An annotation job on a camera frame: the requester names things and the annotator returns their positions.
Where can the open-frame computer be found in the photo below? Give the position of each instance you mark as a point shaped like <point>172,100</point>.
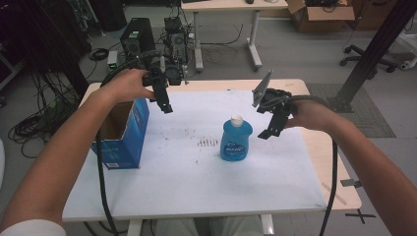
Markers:
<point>177,37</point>

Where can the blue bottle with white cap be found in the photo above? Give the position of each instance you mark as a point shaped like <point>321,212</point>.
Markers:
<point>235,142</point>

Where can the white desk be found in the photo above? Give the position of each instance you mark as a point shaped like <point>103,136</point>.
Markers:
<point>229,5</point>

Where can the light wooden table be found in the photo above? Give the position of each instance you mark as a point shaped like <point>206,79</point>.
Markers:
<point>209,84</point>

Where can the blue cardboard box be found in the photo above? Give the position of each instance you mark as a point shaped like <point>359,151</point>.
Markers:
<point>131,137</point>

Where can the black computer tower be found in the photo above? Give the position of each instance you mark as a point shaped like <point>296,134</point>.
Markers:
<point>137,34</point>

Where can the small grey power supply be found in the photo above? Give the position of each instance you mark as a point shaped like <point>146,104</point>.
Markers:
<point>112,59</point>

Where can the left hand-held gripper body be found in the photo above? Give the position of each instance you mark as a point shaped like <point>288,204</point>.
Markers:
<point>157,67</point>

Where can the grey floor mat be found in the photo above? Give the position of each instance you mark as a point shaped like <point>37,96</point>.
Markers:
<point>370,124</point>

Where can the black metal stand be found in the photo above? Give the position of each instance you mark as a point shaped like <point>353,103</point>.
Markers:
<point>373,49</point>

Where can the white table mat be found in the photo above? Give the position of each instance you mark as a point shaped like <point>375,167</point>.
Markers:
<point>196,183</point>

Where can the black office chair base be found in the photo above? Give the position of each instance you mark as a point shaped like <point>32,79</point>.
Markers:
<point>377,60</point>

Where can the person's left hand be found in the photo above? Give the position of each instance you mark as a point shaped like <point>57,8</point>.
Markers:
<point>126,86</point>

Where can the grey tape strip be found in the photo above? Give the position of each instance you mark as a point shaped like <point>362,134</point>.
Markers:
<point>349,183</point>

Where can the person's legs in light trousers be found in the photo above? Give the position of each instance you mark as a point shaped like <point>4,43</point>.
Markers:
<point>177,227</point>

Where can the person's right hand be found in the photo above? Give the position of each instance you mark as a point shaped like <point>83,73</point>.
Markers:
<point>311,114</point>

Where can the dark curtain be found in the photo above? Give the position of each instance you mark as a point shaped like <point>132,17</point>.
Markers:
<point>39,32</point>

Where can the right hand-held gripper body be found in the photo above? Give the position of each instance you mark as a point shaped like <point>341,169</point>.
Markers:
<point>273,98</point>

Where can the open brown cardboard box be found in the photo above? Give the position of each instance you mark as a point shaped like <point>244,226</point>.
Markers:
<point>323,18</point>

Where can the person's white sleeve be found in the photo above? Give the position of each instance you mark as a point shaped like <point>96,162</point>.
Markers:
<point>32,228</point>

